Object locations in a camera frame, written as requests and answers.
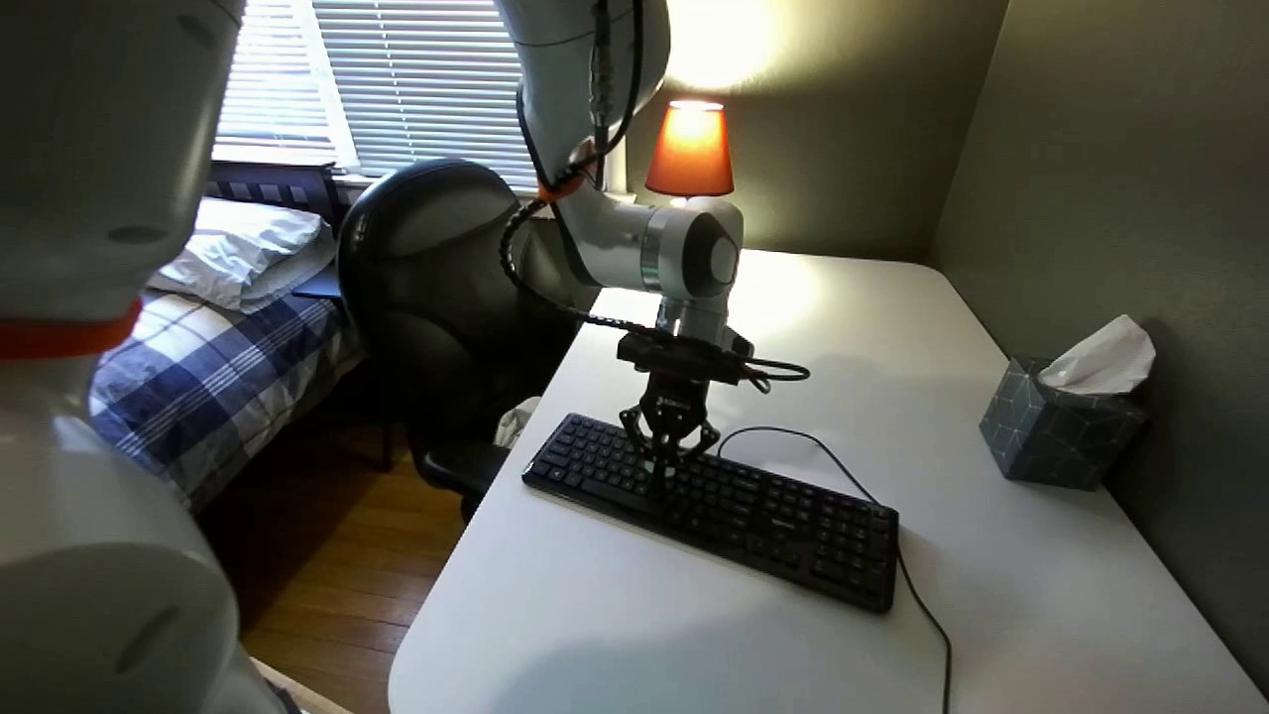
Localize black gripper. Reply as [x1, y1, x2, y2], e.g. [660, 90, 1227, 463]
[619, 373, 725, 517]

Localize orange shade table lamp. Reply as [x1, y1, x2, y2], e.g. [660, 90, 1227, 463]
[643, 97, 737, 201]

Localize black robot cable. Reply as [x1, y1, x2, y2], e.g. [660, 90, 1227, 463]
[494, 0, 814, 389]

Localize black computer keyboard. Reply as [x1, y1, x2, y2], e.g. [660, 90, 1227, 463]
[519, 407, 904, 618]

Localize black leather office chair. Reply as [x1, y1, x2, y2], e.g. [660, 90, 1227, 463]
[334, 155, 600, 521]

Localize blue plaid bed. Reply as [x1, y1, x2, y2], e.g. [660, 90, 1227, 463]
[81, 160, 364, 517]

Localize teal tissue box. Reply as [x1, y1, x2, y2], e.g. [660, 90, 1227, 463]
[975, 311, 1160, 492]

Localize white window blinds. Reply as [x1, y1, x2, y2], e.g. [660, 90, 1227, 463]
[215, 0, 540, 188]

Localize white pillow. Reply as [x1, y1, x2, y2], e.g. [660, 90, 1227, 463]
[143, 195, 338, 319]

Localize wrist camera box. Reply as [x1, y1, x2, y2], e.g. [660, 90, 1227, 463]
[609, 324, 761, 389]

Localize black keyboard cable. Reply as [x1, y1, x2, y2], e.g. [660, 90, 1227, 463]
[711, 422, 959, 714]

